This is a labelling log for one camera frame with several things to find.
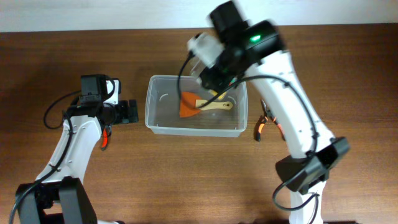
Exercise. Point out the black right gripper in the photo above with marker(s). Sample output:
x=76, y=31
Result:
x=209, y=80

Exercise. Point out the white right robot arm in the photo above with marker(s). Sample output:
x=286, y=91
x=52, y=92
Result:
x=241, y=52

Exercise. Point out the clear plastic container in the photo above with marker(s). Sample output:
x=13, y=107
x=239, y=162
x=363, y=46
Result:
x=162, y=113

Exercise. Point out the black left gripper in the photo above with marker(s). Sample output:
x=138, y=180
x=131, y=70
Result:
x=125, y=117

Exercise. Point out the orange scraper wooden handle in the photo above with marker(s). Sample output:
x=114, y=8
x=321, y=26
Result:
x=191, y=104

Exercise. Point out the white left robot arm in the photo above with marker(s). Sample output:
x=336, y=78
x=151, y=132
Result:
x=57, y=195

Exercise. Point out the orange handled pliers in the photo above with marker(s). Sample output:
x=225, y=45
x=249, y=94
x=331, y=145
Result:
x=267, y=116

